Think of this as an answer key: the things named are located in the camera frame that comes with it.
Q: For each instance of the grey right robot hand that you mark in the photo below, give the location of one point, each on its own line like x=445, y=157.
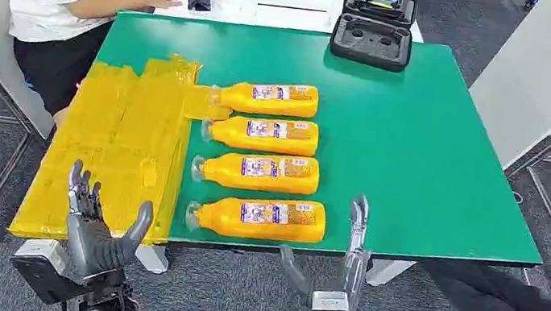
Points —
x=353, y=273

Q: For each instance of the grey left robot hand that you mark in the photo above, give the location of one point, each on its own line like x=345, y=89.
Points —
x=93, y=247

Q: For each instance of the orange drink bottle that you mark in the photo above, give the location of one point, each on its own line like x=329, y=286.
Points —
x=222, y=169
x=227, y=132
x=230, y=96
x=221, y=218

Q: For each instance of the white table foot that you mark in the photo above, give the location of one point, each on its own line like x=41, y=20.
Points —
x=385, y=272
x=153, y=258

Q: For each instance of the yellow plastic sheet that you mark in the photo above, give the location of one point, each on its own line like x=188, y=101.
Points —
x=117, y=132

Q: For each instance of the green table mat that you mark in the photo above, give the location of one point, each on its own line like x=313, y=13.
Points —
x=405, y=151

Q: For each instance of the open black foam case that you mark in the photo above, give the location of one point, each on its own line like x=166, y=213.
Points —
x=372, y=44

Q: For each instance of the blue chair caster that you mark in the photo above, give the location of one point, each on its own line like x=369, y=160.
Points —
x=531, y=1

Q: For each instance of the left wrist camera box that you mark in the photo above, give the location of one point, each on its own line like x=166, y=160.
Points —
x=41, y=267

